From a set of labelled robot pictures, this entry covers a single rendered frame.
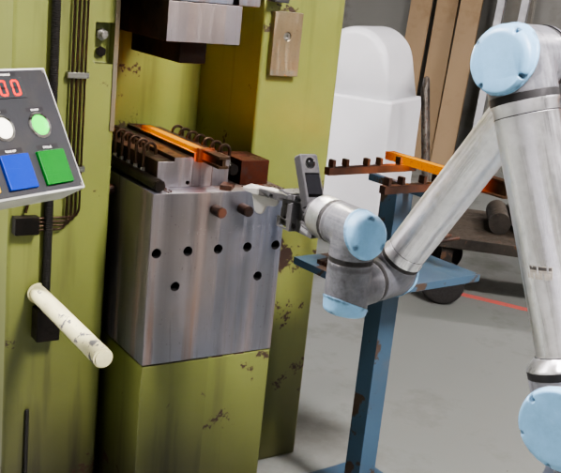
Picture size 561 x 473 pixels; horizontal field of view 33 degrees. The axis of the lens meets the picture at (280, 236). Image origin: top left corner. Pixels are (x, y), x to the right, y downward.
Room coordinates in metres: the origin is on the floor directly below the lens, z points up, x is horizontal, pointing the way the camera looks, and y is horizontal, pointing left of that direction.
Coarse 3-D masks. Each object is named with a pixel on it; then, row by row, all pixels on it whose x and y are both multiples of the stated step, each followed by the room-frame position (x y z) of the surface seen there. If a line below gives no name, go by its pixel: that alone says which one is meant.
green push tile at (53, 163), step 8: (40, 152) 1.96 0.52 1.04; (48, 152) 1.98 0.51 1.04; (56, 152) 2.00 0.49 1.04; (64, 152) 2.02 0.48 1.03; (40, 160) 1.95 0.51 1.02; (48, 160) 1.97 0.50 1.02; (56, 160) 1.99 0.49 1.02; (64, 160) 2.00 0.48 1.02; (40, 168) 1.95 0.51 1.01; (48, 168) 1.96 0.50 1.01; (56, 168) 1.98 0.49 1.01; (64, 168) 1.99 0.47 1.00; (48, 176) 1.95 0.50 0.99; (56, 176) 1.96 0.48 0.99; (64, 176) 1.98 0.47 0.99; (72, 176) 2.00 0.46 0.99; (48, 184) 1.94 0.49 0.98; (56, 184) 1.97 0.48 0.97
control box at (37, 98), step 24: (0, 72) 1.99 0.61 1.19; (24, 72) 2.05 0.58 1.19; (0, 96) 1.96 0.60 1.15; (24, 96) 2.01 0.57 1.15; (48, 96) 2.07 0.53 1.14; (24, 120) 1.98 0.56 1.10; (48, 120) 2.03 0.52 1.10; (0, 144) 1.90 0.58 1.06; (24, 144) 1.95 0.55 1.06; (48, 144) 2.00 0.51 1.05; (0, 168) 1.87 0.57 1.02; (72, 168) 2.02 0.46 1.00; (24, 192) 1.89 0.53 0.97; (48, 192) 1.94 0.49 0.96; (72, 192) 2.03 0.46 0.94
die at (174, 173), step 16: (128, 128) 2.67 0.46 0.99; (160, 128) 2.72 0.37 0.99; (112, 144) 2.53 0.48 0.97; (160, 144) 2.48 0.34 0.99; (144, 160) 2.35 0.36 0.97; (160, 160) 2.30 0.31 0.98; (176, 160) 2.32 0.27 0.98; (192, 160) 2.34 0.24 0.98; (160, 176) 2.29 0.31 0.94; (176, 176) 2.32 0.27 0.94; (192, 176) 2.34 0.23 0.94; (208, 176) 2.37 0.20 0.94; (224, 176) 2.39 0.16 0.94
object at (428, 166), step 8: (392, 152) 2.63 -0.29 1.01; (392, 160) 2.62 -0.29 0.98; (408, 160) 2.57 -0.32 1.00; (416, 160) 2.55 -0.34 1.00; (424, 160) 2.55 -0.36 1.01; (424, 168) 2.52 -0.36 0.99; (432, 168) 2.50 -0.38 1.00; (440, 168) 2.47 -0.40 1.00; (496, 176) 2.36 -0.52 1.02; (488, 184) 2.36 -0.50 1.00; (496, 184) 2.34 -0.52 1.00; (504, 184) 2.32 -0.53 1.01; (488, 192) 2.34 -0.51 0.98; (496, 192) 2.33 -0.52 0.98; (504, 192) 2.31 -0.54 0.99
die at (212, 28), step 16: (128, 0) 2.49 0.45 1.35; (144, 0) 2.40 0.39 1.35; (160, 0) 2.32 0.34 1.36; (176, 0) 2.32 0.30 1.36; (128, 16) 2.48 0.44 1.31; (144, 16) 2.39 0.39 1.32; (160, 16) 2.32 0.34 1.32; (176, 16) 2.30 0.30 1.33; (192, 16) 2.32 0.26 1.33; (208, 16) 2.35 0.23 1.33; (224, 16) 2.37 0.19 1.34; (240, 16) 2.40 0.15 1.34; (144, 32) 2.39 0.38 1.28; (160, 32) 2.31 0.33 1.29; (176, 32) 2.30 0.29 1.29; (192, 32) 2.33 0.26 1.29; (208, 32) 2.35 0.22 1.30; (224, 32) 2.37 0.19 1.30
